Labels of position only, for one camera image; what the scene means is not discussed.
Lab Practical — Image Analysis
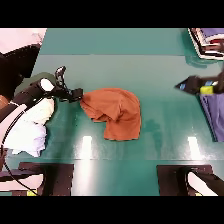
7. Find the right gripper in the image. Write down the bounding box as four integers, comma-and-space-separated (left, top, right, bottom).
174, 75, 202, 96

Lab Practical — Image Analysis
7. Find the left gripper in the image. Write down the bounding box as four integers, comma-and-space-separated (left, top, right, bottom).
67, 87, 85, 103

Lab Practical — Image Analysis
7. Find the orange T-shirt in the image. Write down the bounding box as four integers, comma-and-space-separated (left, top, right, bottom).
79, 87, 143, 142

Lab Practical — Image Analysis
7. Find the pale pink garment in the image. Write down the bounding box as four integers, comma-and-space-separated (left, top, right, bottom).
0, 28, 48, 55

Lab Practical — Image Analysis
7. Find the cream garment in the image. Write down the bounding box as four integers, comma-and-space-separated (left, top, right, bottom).
18, 97, 56, 127

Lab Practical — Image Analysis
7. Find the black garment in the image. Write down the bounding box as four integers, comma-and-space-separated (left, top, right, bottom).
0, 43, 43, 102

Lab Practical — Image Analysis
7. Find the black cable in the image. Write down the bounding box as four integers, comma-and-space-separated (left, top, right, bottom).
0, 108, 39, 197

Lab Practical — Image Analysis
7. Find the purple garment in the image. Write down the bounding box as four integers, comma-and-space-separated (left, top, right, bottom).
199, 93, 224, 143

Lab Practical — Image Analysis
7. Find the white garment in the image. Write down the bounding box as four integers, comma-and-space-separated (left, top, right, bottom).
3, 119, 48, 158

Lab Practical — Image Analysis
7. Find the stack of folded clothes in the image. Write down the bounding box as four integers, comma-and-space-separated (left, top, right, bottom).
187, 28, 224, 61

